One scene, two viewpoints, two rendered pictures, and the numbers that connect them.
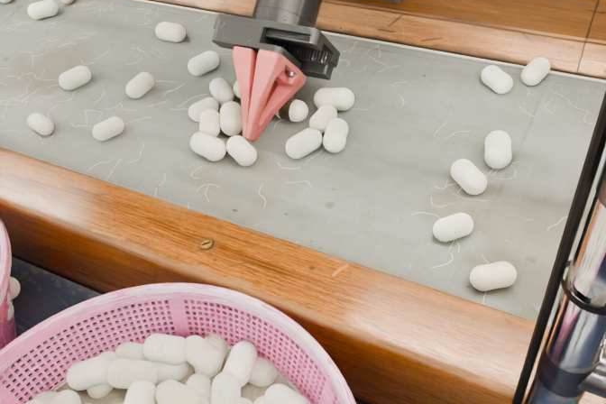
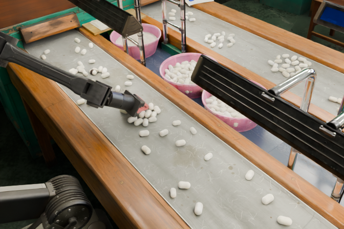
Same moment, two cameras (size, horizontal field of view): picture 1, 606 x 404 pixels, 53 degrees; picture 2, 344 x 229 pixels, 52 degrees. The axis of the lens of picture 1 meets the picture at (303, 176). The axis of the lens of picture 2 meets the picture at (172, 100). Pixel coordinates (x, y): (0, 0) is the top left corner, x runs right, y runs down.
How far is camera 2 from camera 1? 1.55 m
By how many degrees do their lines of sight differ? 96
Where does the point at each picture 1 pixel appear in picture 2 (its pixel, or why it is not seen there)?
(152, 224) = (175, 93)
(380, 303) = (148, 74)
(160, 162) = (168, 113)
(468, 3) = (70, 118)
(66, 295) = not seen: hidden behind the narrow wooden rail
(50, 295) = not seen: hidden behind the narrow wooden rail
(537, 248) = (119, 80)
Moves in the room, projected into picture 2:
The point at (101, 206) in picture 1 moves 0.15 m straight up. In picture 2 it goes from (183, 99) to (181, 66)
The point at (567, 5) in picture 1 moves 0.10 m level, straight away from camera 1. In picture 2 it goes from (55, 108) to (30, 119)
